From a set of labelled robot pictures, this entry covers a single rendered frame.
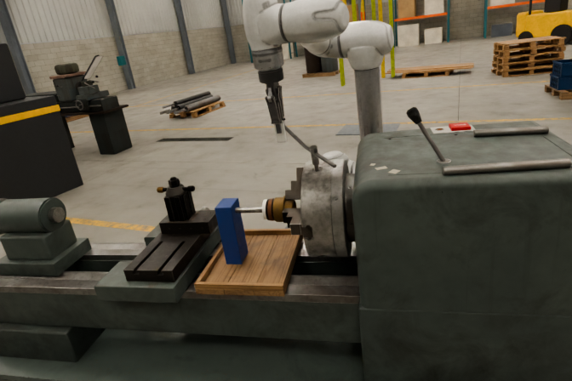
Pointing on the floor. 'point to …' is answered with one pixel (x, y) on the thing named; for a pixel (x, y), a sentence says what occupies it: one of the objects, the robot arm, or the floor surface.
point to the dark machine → (31, 141)
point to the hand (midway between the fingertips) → (280, 131)
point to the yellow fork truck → (535, 28)
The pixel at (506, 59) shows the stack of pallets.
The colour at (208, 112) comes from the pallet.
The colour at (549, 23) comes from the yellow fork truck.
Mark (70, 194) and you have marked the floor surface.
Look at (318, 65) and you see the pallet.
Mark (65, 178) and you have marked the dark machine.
